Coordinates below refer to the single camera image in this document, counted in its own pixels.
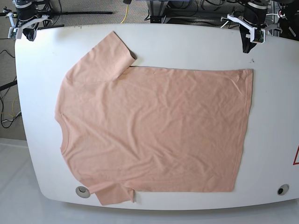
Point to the table cable grommet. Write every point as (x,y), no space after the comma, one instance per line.
(82,192)
(283,189)

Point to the peach pink T-shirt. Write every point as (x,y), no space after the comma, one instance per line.
(132,128)

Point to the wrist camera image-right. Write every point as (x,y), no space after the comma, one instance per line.
(257,35)

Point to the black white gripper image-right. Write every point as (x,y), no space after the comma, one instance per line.
(268,19)

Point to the left table cable grommet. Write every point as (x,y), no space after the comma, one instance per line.
(82,192)

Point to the black tripod stand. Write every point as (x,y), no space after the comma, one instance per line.
(60,12)

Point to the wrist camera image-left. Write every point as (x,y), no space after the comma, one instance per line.
(14,33)

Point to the right table cable grommet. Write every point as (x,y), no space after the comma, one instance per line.
(283,189)

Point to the aluminium frame stand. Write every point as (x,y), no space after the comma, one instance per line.
(197,12)

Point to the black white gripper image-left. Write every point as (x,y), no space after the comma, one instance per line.
(21,16)

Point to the red triangle sticker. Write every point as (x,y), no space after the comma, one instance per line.
(296,159)

